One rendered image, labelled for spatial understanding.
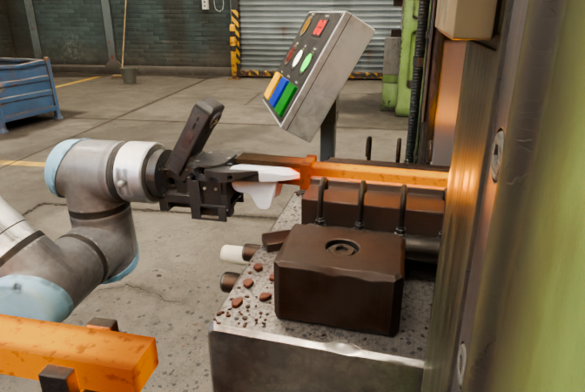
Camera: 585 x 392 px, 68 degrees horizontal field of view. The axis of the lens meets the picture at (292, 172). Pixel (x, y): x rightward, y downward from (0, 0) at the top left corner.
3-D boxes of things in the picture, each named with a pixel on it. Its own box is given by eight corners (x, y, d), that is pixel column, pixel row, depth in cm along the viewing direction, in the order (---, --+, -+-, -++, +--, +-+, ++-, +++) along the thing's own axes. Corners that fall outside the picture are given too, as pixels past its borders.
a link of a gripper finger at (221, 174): (267, 175, 59) (210, 171, 62) (266, 163, 59) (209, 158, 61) (254, 188, 55) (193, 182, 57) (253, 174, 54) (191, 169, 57)
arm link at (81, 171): (88, 187, 74) (76, 130, 70) (153, 192, 71) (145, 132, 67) (45, 211, 65) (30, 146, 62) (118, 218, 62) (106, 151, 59)
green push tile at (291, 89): (278, 116, 98) (295, 86, 97) (273, 109, 105) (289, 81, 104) (285, 119, 98) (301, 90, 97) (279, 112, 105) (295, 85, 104)
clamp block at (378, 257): (272, 319, 43) (271, 260, 40) (293, 272, 50) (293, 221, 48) (398, 341, 40) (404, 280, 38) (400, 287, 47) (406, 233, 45)
